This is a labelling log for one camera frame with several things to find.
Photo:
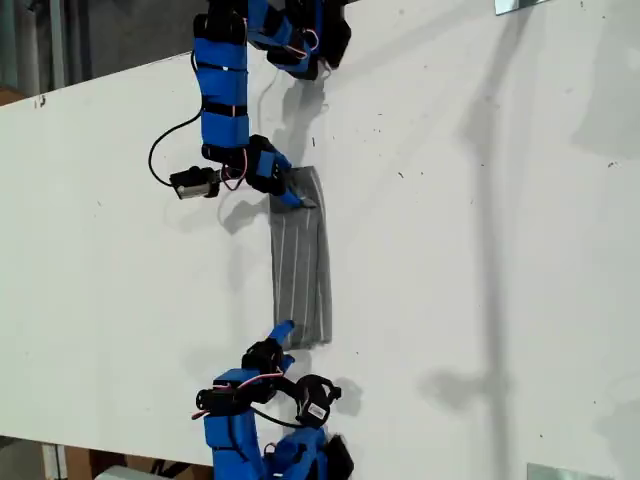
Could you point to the grey white-striped square towel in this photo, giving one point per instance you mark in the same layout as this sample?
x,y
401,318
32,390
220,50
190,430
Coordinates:
x,y
305,280

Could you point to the white box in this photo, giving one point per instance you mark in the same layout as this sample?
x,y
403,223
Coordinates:
x,y
125,474

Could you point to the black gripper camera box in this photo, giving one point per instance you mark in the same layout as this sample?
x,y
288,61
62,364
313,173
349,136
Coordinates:
x,y
192,182
315,405

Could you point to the white table leg post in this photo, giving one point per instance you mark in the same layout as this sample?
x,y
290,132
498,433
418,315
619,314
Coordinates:
x,y
54,462

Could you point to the grey metal post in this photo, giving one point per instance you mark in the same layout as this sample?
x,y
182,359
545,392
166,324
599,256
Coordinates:
x,y
57,45

